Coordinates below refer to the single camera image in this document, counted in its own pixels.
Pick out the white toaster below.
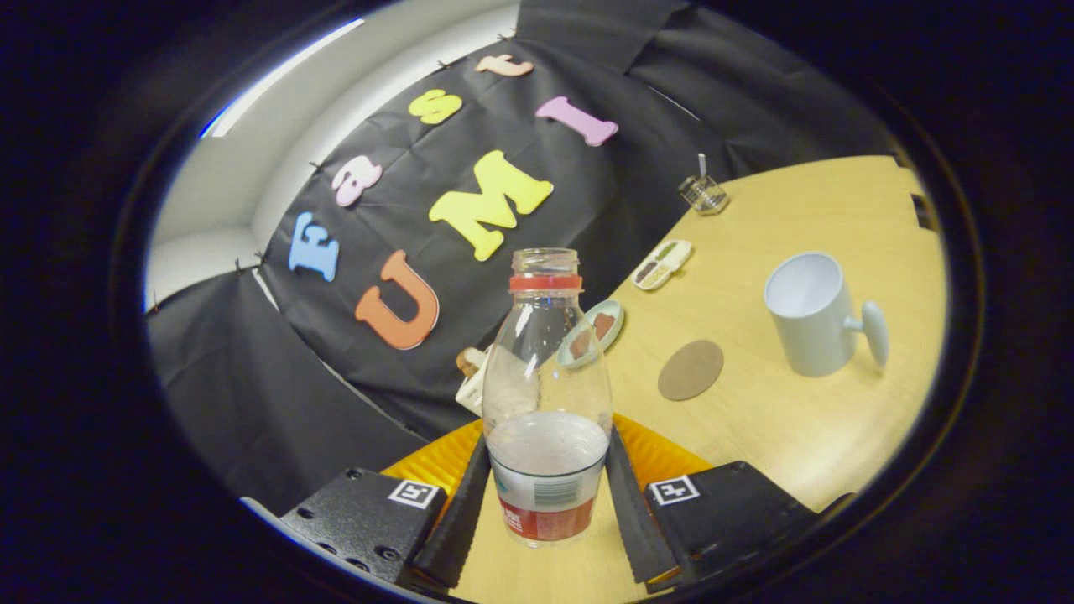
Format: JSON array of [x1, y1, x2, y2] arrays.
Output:
[[456, 346, 496, 418]]

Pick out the clear plastic juice bottle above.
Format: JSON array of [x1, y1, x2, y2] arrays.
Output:
[[481, 247, 614, 550]]

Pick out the long ceiling light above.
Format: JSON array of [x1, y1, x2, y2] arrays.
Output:
[[200, 17, 366, 139]]

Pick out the wooden table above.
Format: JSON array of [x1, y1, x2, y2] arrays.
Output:
[[449, 155, 949, 603]]

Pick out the pale green plate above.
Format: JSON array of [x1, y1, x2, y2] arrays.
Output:
[[557, 299, 625, 370]]

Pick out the pale grey cup with handle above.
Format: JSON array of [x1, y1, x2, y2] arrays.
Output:
[[764, 252, 890, 378]]

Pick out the round brown coaster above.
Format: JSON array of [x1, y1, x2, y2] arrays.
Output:
[[658, 339, 725, 402]]

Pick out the wire mesh holder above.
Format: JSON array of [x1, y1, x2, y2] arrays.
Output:
[[678, 174, 729, 216]]

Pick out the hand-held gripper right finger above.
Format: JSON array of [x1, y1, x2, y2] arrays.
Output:
[[604, 414, 827, 593]]

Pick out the white divided condiment dish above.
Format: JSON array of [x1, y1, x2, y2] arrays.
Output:
[[631, 239, 694, 292]]

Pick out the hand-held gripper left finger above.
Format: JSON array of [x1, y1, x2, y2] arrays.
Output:
[[277, 419, 493, 592]]

